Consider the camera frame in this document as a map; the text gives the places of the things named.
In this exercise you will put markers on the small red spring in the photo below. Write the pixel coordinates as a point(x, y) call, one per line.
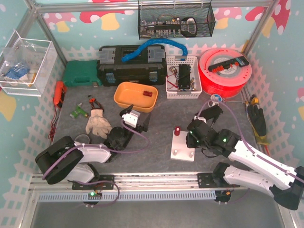
point(147, 93)

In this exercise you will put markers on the black wire mesh basket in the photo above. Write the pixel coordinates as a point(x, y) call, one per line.
point(175, 19)

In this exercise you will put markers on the white work glove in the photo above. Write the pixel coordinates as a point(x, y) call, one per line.
point(97, 124)

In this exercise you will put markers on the white peg base plate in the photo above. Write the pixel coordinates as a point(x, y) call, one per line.
point(179, 149)

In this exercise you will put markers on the blue white glove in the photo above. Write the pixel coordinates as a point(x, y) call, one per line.
point(18, 72)

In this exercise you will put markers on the green plastic case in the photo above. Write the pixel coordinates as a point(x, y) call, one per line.
point(81, 73)

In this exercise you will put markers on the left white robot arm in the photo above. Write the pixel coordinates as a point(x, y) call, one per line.
point(72, 160)

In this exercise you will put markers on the red handled pliers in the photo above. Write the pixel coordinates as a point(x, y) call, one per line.
point(94, 103)

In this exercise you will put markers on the grey slotted cable duct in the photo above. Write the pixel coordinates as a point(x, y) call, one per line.
point(128, 196)

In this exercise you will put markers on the aluminium rail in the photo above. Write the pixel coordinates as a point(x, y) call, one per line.
point(154, 181)

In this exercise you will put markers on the red filament spool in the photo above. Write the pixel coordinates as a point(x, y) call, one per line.
point(227, 83)

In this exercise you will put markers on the clear acrylic wall box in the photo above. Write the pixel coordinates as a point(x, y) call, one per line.
point(39, 55)

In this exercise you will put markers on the yellow handled screwdriver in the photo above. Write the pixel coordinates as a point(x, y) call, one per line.
point(252, 101)

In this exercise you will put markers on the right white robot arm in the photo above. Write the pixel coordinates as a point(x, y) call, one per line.
point(285, 184)

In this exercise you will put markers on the large red spring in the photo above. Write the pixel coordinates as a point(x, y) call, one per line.
point(177, 131)

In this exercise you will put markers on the black module in basket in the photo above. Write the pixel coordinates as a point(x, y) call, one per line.
point(184, 77)

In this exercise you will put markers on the orange plastic tray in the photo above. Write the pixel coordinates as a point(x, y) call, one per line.
point(129, 93)

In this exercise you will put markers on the green small tool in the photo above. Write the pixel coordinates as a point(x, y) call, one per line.
point(79, 111)

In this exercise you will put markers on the solder wire spool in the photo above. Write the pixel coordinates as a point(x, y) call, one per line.
point(215, 99)

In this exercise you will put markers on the black yellow work glove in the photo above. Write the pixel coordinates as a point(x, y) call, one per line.
point(258, 123)

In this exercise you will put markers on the black toolbox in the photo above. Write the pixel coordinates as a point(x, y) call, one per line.
point(148, 68)

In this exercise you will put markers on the black aluminium extrusion block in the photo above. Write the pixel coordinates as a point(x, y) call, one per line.
point(210, 113)

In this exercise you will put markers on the white perforated basket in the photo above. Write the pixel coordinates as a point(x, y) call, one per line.
point(171, 81)

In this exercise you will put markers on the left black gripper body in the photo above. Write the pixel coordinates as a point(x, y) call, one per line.
point(137, 124)

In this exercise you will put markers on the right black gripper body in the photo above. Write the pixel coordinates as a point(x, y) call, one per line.
point(205, 116)

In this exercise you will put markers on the orange multimeter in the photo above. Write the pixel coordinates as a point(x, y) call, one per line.
point(59, 94)

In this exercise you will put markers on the black terminal strip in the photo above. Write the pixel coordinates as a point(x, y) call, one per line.
point(240, 61)

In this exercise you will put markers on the grey tape roll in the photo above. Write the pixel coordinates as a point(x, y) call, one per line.
point(83, 138)

